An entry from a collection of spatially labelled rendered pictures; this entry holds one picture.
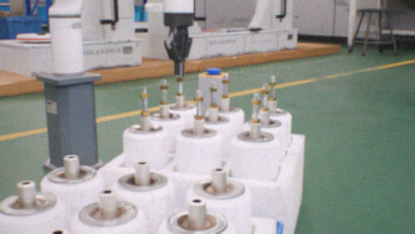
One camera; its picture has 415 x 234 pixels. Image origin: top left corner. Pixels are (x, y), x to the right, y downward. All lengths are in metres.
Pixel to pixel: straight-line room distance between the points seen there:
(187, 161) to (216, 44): 3.04
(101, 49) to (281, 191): 2.52
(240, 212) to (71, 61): 0.93
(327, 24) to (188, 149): 5.81
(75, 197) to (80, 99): 0.77
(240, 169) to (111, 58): 2.47
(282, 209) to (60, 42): 0.85
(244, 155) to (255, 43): 3.41
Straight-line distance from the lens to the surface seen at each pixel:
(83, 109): 1.53
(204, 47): 3.91
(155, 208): 0.73
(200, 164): 0.99
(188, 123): 1.24
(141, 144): 1.02
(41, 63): 3.13
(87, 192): 0.77
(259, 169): 0.97
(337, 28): 6.63
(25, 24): 5.61
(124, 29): 3.50
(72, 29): 1.51
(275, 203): 0.95
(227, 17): 7.82
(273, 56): 4.43
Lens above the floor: 0.52
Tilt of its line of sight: 13 degrees down
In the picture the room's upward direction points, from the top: straight up
